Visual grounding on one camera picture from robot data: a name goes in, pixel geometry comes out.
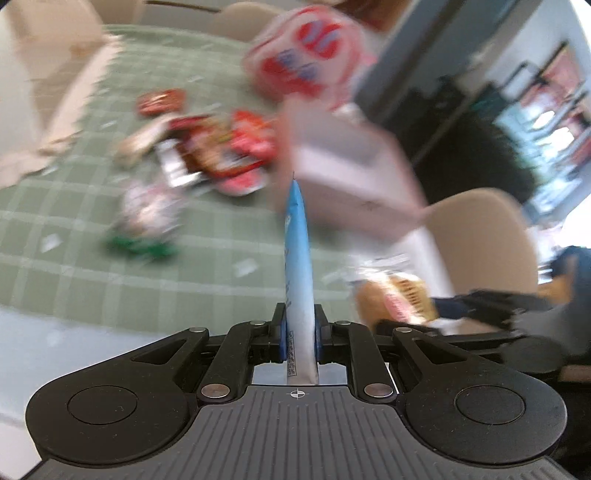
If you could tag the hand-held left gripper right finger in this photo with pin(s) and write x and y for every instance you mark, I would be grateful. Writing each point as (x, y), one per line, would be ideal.
(318, 333)

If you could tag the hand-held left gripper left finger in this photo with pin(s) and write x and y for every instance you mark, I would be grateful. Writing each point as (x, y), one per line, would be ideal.
(280, 333)

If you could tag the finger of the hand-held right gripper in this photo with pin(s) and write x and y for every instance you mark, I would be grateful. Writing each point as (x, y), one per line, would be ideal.
(503, 301)
(443, 333)

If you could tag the yellow-brown snack packet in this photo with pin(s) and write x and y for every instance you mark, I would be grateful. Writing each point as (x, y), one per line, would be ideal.
(406, 300)

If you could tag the blue snack packet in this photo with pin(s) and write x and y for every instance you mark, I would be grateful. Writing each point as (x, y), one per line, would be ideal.
(298, 258)

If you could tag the pink cardboard box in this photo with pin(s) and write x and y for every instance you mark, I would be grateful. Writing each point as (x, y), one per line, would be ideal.
(341, 184)

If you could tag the magenta snack bag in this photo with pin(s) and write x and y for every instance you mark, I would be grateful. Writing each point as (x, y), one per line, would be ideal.
(203, 152)

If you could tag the long red snack packet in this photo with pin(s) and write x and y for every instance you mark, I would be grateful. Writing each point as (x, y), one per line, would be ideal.
(251, 138)

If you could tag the beige chair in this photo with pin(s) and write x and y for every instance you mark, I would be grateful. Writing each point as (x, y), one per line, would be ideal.
(242, 16)
(480, 240)
(55, 69)

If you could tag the dark fuzzy object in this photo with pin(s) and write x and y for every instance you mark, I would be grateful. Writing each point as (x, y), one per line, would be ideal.
(475, 161)

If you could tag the green and white snack packet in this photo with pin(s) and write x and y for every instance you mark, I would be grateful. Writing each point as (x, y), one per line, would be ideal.
(143, 217)

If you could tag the green checked tablecloth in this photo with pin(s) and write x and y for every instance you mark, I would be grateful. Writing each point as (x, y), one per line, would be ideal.
(69, 240)

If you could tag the beige snack packet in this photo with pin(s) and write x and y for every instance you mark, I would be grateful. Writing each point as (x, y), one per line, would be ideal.
(136, 145)

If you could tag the small red snack packet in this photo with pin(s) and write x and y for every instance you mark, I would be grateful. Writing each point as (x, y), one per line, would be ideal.
(161, 101)

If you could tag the large cartoon snack bag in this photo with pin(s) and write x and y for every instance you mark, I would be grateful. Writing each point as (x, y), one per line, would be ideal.
(314, 50)

